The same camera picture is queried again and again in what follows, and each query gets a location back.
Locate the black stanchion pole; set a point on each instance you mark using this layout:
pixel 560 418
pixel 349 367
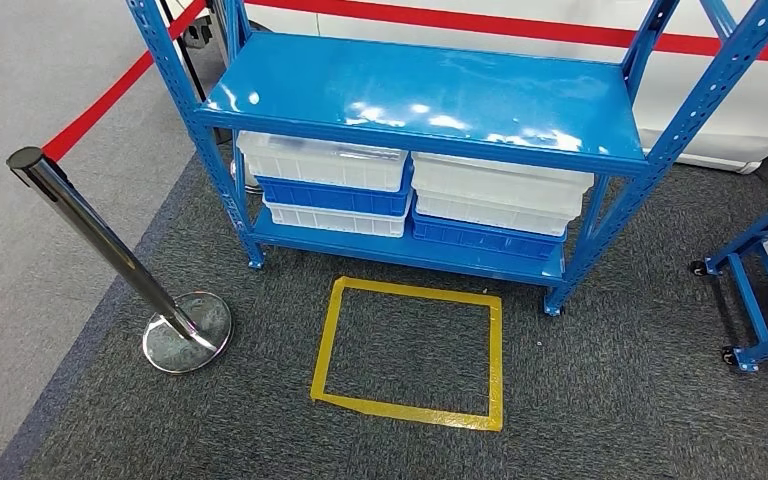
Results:
pixel 188 60

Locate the blue metal shelf rack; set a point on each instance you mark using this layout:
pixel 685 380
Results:
pixel 424 93

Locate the yellow floor tape square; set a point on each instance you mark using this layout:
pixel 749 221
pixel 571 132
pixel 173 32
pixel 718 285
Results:
pixel 324 344

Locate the chrome stanchion post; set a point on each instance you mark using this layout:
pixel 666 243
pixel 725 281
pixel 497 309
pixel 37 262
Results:
pixel 92 228

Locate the red barrier belt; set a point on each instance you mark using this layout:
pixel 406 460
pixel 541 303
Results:
pixel 106 99
pixel 490 25

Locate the blue wheeled shelf rack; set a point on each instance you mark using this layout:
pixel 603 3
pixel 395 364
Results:
pixel 752 311

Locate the white car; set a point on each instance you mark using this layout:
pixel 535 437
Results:
pixel 722 99

